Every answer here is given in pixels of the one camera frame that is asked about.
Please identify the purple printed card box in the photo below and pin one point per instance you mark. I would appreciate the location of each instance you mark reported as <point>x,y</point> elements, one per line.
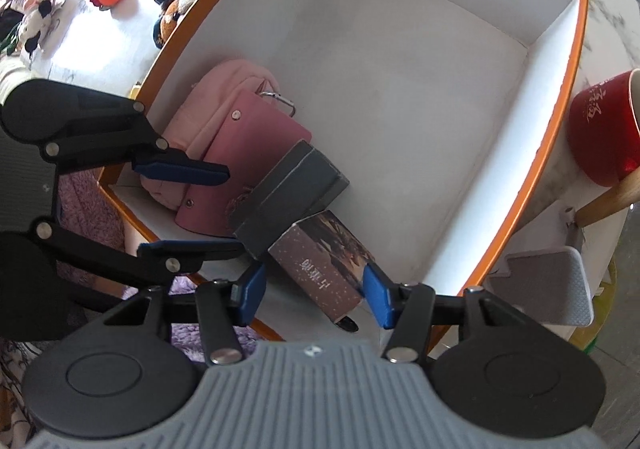
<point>325,259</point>

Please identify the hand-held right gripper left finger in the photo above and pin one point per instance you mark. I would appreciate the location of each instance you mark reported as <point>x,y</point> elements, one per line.
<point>252,291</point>

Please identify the brown white plush blue cap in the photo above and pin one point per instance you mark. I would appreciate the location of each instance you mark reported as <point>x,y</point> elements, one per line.
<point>167,24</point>

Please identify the dark gift box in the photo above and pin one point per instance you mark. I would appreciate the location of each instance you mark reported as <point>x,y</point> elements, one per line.
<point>285,199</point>

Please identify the yellow round case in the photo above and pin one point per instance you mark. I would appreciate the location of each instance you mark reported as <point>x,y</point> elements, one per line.
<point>136,90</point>

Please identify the pink fabric pouch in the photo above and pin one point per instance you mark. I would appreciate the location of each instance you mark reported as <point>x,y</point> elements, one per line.
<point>220,84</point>

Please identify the orange cardboard box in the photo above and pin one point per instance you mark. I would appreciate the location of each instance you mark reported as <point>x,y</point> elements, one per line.
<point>425,104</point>

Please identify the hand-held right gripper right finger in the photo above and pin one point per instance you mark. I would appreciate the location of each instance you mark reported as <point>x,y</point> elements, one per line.
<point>377,299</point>

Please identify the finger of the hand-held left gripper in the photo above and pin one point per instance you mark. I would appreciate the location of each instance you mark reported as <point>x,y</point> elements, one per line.
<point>200,249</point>
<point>185,171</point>

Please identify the grey phone stand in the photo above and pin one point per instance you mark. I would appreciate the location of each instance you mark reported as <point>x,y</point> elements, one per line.
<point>550,279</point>

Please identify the purple fluffy blanket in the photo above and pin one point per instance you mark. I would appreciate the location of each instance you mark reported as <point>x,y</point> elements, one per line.
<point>90,209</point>

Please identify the white black plush toy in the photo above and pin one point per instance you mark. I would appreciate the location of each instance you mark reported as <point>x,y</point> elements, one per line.
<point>42,4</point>

